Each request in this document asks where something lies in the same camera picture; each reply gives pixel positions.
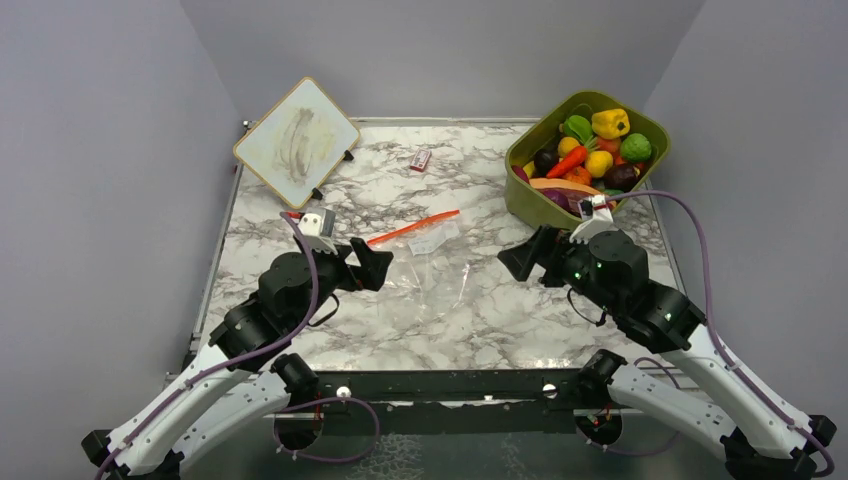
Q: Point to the yellow toy bell pepper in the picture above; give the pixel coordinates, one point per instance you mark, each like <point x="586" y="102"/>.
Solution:
<point x="611" y="124"/>

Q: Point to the olive green plastic bin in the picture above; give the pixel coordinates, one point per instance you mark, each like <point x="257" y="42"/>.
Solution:
<point x="530" y="204"/>

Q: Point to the clear zip top bag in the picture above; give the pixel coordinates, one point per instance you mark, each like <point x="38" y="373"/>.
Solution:
<point x="435" y="268"/>

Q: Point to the red toy steak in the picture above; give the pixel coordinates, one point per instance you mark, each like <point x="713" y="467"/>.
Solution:
<point x="568" y="199"/>

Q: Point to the orange toy carrot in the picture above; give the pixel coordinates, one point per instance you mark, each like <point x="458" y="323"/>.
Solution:
<point x="573" y="159"/>

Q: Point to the yellow toy lemon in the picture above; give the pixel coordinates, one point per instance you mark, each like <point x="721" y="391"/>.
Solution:
<point x="598" y="163"/>

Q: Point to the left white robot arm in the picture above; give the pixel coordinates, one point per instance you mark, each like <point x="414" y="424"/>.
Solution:
<point x="244" y="369"/>

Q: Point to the small orange toy pumpkin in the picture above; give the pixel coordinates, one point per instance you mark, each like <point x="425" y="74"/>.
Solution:
<point x="579" y="175"/>

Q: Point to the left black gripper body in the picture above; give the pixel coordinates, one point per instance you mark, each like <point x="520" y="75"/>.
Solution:
<point x="333" y="271"/>

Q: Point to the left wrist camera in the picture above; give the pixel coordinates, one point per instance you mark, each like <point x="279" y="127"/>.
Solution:
<point x="317" y="225"/>

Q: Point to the small whiteboard with wooden frame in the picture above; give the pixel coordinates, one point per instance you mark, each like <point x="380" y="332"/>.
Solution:
<point x="298" y="143"/>

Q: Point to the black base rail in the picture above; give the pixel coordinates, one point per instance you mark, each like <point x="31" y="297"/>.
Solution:
<point x="435" y="402"/>

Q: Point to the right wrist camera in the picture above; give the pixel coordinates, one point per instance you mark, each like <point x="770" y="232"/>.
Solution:
<point x="596" y="218"/>

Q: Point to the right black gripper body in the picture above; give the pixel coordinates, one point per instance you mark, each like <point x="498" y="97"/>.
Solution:
<point x="577" y="263"/>

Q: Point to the green toy leafy vegetable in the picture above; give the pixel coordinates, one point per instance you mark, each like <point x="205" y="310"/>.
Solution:
<point x="578" y="127"/>

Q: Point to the small red white box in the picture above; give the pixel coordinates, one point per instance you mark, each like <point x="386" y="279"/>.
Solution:
<point x="420" y="160"/>

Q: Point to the black toy fruit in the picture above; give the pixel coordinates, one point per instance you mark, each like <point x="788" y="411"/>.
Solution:
<point x="544" y="160"/>

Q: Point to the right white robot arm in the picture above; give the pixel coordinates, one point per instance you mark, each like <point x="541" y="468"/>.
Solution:
<point x="755" y="433"/>

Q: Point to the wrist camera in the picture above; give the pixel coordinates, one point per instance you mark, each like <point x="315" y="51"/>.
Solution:
<point x="317" y="225"/>
<point x="596" y="218"/>

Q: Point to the peach toy fruit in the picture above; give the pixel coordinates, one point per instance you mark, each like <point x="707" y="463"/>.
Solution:
<point x="611" y="146"/>

